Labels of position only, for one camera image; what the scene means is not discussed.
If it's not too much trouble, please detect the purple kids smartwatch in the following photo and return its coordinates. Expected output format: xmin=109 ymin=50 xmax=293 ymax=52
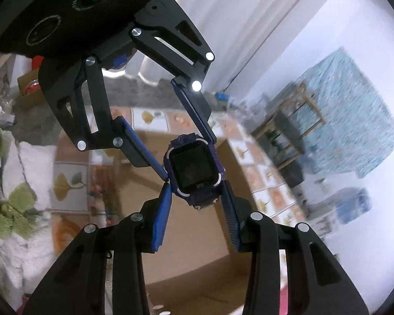
xmin=164 ymin=133 xmax=225 ymax=210

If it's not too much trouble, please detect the brown paper bag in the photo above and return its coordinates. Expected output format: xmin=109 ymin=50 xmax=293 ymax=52
xmin=18 ymin=69 xmax=45 ymax=110

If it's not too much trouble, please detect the white green fluffy blanket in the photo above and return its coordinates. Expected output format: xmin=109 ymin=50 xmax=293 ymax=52
xmin=0 ymin=128 xmax=56 ymax=309

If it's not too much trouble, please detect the white curtain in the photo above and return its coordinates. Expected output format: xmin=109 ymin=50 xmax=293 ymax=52
xmin=101 ymin=0 xmax=316 ymax=93

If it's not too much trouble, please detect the ginkgo macaron patterned mat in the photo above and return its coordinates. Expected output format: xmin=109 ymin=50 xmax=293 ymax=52
xmin=50 ymin=106 xmax=308 ymax=315

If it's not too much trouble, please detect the blue water bottle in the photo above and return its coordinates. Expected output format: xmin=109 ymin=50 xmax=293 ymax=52
xmin=334 ymin=187 xmax=372 ymax=225

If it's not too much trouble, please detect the wooden chair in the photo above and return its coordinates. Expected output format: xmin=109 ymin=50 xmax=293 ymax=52
xmin=252 ymin=81 xmax=327 ymax=170

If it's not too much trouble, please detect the teal patterned cloth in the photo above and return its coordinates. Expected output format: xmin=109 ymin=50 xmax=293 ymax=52
xmin=282 ymin=48 xmax=394 ymax=179

